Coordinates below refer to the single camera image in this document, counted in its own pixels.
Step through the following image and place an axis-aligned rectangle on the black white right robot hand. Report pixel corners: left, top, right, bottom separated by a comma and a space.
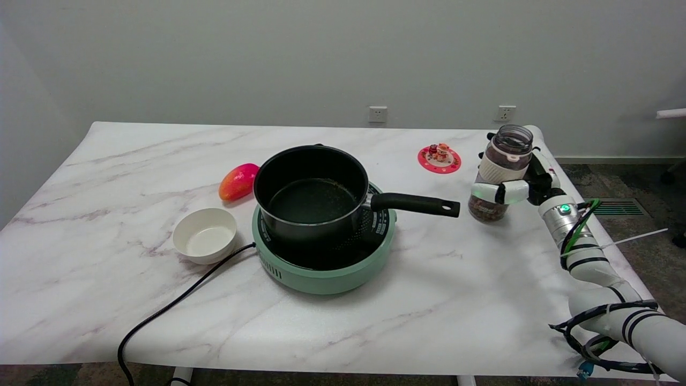
470, 149, 564, 207

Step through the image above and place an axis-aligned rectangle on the clear bottle with brown contents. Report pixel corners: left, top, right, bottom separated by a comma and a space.
468, 124, 535, 224

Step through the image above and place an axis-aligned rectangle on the green floor vent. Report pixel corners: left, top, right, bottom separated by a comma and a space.
590, 198, 652, 217

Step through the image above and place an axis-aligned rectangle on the red round coaster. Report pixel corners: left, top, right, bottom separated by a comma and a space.
417, 146, 462, 175

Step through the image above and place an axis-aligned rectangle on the green induction cooker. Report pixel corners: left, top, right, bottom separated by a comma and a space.
251, 181, 398, 295

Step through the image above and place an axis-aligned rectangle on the red orange mango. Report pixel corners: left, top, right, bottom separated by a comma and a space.
218, 163, 260, 202

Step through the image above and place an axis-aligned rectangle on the white bowl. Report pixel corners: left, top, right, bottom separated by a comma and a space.
172, 207, 238, 265

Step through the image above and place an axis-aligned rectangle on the black saucepan with handle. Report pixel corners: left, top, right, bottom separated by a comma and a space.
253, 144, 461, 243

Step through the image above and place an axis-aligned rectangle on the black power cord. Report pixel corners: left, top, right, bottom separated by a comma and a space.
117, 242, 257, 386

